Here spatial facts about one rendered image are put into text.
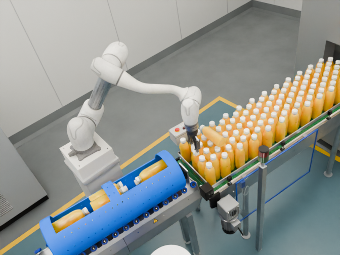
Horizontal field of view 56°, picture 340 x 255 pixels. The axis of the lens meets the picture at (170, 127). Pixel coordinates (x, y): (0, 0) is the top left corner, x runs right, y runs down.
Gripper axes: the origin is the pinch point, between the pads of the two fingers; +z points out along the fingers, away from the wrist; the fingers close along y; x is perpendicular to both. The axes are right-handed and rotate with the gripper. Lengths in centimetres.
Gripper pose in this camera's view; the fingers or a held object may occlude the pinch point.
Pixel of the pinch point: (195, 149)
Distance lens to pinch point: 219.7
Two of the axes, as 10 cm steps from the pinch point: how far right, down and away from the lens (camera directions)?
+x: 8.5, -4.4, 3.0
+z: 1.5, 7.4, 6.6
